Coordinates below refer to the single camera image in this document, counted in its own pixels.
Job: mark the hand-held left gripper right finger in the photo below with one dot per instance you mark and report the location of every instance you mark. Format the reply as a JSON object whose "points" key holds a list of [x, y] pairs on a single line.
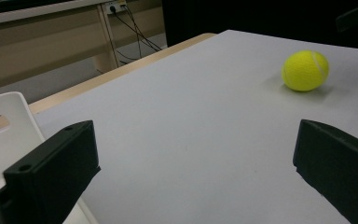
{"points": [[338, 168]]}

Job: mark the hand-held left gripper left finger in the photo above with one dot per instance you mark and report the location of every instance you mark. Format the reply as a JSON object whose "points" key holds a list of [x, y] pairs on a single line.
{"points": [[52, 174]]}

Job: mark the white plastic bin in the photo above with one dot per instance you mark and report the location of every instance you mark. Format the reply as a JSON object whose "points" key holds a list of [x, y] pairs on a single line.
{"points": [[18, 130]]}

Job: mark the yellow tennis ball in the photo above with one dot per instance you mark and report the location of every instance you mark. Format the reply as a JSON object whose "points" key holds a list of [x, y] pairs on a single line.
{"points": [[304, 71]]}

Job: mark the beige wooden desk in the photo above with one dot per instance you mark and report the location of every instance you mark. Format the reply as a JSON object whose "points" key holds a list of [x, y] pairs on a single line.
{"points": [[43, 46]]}

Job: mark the white power strip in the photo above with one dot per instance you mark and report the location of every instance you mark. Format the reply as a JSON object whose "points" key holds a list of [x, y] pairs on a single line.
{"points": [[115, 6]]}

